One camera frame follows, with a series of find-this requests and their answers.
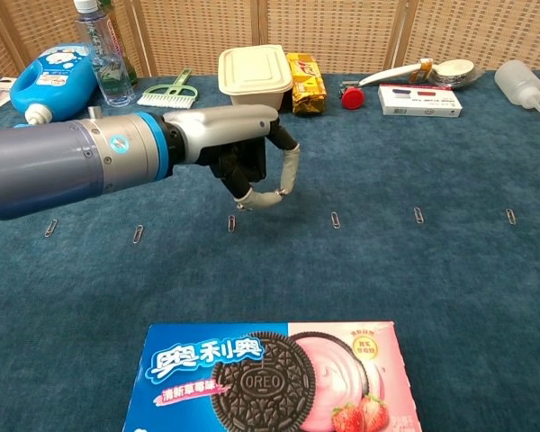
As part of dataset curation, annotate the blue detergent bottle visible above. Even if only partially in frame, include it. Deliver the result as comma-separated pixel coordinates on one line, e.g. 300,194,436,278
9,42,99,127

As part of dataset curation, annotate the translucent squeeze wash bottle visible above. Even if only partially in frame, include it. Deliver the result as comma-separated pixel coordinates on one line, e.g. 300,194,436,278
494,59,540,123

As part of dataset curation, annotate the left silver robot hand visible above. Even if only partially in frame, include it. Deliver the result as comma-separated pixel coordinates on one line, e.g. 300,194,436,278
161,103,302,212

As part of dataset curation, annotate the blue and pink Oreo box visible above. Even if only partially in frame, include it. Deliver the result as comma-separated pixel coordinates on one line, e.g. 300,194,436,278
121,319,424,432

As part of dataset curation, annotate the red emergency stop button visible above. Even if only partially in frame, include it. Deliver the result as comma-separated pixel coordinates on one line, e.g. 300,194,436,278
339,80,366,110

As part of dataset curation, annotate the teal table cloth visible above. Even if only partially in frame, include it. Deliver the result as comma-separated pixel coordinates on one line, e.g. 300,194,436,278
0,69,540,432

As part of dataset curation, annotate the white long-handled spoon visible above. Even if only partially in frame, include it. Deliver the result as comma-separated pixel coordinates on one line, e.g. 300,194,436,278
357,58,434,88

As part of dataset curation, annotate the white flat card box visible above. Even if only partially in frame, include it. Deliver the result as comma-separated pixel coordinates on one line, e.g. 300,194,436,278
377,83,464,119

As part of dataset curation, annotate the woven bamboo folding screen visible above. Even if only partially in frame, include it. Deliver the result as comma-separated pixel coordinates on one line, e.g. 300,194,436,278
0,0,540,78

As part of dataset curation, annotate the clear plastic water bottle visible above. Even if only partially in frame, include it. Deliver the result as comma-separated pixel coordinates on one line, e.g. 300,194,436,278
74,0,136,108

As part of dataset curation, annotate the beige lidded lunch box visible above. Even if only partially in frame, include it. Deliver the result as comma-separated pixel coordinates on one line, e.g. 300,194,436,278
218,43,294,115

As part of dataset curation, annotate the green and white hand brush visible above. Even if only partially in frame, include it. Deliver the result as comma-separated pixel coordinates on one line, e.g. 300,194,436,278
136,67,200,111

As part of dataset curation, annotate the yellow biscuit package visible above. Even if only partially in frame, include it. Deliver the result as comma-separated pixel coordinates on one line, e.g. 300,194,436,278
286,52,329,117

